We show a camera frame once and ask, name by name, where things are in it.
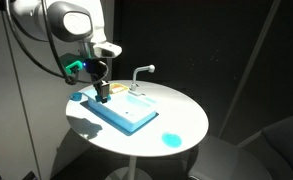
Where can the small blue toy cup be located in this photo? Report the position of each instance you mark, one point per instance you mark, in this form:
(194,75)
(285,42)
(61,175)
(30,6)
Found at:
(97,98)

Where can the white table pedestal base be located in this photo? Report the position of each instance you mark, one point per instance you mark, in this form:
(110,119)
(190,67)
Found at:
(131,166)

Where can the dark gray chair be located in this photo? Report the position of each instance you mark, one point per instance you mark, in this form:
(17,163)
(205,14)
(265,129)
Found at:
(252,156)

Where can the thin gray metal pole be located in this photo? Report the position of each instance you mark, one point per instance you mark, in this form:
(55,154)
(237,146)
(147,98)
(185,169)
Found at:
(249,66)

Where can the light blue toy sink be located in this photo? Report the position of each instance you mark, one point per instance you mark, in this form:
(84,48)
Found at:
(129,115)

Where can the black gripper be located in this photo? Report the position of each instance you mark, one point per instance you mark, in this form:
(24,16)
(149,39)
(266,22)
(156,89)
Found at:
(96,68)

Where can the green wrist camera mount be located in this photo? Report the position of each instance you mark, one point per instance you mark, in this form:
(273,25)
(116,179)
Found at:
(73,65)

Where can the gray toy faucet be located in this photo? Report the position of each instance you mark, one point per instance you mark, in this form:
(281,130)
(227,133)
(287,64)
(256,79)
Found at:
(136,76)

